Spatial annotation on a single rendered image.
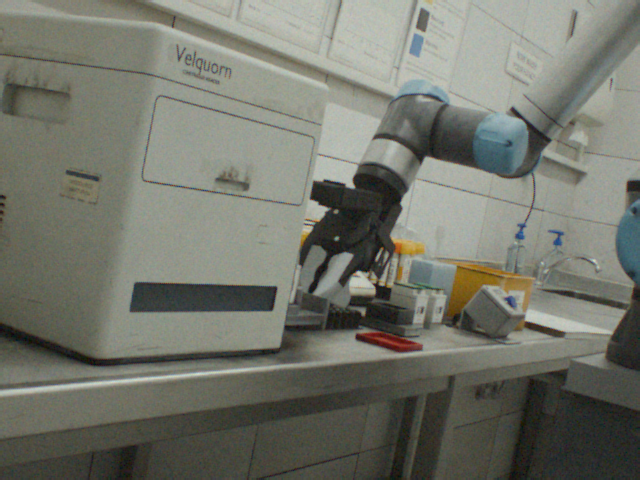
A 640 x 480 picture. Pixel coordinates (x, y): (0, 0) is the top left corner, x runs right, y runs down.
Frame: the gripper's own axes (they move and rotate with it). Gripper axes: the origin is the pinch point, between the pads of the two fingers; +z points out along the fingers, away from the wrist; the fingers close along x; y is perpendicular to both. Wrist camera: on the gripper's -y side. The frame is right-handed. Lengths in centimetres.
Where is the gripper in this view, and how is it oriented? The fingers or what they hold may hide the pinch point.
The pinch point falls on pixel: (307, 303)
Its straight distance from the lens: 115.8
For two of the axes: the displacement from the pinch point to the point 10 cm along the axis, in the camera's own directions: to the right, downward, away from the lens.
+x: -8.2, -2.0, 5.4
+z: -4.4, 8.2, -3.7
